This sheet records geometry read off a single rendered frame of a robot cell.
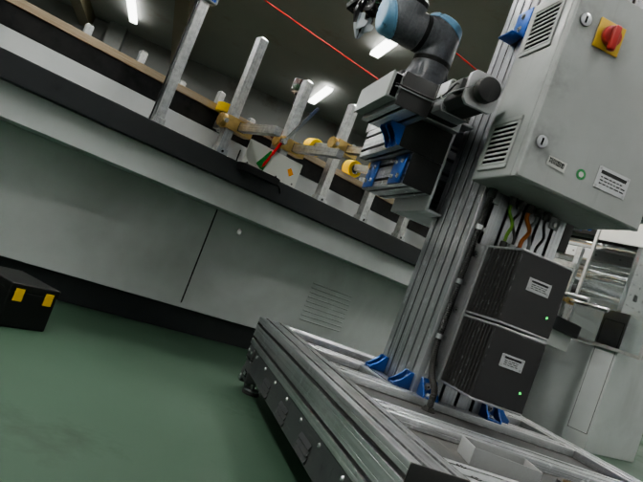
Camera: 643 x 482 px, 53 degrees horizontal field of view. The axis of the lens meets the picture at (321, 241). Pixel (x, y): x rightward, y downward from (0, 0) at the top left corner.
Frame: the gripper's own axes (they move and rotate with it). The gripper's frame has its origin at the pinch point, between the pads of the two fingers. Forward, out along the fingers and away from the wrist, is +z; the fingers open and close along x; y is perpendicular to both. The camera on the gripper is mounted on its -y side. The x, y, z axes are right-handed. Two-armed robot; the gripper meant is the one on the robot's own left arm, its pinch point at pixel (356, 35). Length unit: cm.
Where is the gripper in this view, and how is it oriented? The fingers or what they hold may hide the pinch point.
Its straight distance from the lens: 245.0
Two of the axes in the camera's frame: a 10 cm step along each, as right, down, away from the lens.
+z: -3.5, 9.4, -0.6
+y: 6.6, 2.0, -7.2
